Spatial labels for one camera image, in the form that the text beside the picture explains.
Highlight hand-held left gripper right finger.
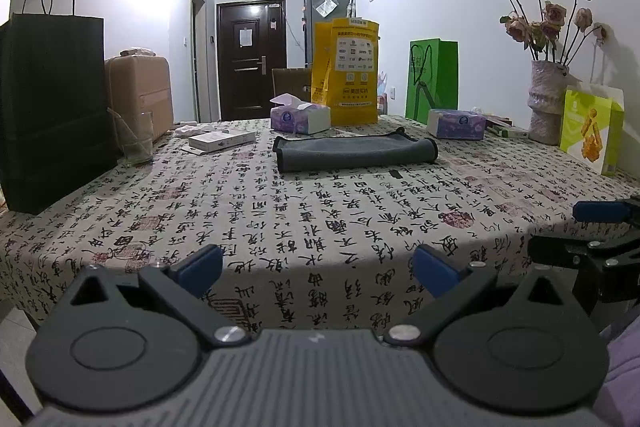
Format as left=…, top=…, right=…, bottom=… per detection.
left=384, top=244, right=577, bottom=349

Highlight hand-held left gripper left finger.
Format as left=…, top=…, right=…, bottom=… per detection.
left=66, top=244, right=252, bottom=349

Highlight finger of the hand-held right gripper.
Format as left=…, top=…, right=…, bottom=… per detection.
left=573, top=194, right=640, bottom=228
left=528, top=234, right=632, bottom=274

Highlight grey towel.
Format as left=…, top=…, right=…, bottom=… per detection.
left=272, top=127, right=440, bottom=174

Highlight light green printed bag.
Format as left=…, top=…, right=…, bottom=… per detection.
left=559, top=83, right=626, bottom=176

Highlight purple clothing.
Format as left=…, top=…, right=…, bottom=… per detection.
left=590, top=321, right=640, bottom=427

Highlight calligraphy printed tablecloth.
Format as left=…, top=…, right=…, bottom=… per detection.
left=0, top=114, right=640, bottom=333

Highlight white textured vase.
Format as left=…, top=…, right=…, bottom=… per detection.
left=528, top=60, right=572, bottom=146

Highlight small flat boxes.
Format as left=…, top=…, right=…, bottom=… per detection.
left=484, top=116, right=530, bottom=140

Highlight flat white box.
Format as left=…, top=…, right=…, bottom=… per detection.
left=188, top=131, right=258, bottom=156

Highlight clear glass cup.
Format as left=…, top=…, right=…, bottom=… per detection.
left=107, top=108, right=155, bottom=166

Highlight purple tissue box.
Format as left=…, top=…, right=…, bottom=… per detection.
left=269, top=93, right=332, bottom=136
left=426, top=108, right=487, bottom=140

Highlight beige suitcase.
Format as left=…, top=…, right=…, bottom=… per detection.
left=104, top=48, right=175, bottom=144

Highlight green paper bag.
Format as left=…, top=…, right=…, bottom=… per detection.
left=405, top=38, right=459, bottom=124

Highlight dried roses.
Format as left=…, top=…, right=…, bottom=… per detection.
left=486, top=0, right=610, bottom=64

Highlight dark brown door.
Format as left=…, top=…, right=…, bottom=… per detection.
left=216, top=0, right=288, bottom=122

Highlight black paper bag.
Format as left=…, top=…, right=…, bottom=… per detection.
left=0, top=0, right=121, bottom=215

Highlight yellow paper bag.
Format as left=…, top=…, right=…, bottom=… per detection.
left=311, top=18, right=381, bottom=126

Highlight grey refrigerator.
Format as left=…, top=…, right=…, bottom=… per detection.
left=303, top=0, right=352, bottom=68

